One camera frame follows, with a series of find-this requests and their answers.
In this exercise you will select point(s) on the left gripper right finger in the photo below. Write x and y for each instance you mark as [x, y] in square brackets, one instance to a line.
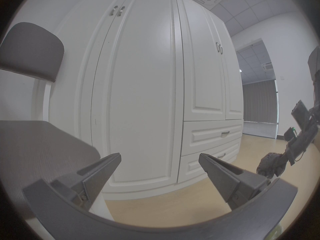
[225, 179]

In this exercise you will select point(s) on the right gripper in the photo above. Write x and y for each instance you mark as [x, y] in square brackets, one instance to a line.
[303, 141]

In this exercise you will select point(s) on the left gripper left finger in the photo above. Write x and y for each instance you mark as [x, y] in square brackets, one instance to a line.
[100, 175]

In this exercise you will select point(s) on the black plastic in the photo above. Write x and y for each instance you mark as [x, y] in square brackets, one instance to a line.
[268, 164]

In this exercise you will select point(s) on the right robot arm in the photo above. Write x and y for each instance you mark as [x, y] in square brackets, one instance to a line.
[317, 120]

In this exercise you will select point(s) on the grey curtain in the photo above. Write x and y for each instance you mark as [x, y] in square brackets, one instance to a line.
[260, 101]

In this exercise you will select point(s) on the white wardrobe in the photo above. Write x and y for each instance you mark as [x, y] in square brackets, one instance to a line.
[145, 84]

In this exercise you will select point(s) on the grey white chair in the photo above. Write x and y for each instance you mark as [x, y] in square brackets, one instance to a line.
[32, 46]

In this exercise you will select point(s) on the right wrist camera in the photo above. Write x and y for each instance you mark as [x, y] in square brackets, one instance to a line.
[300, 112]

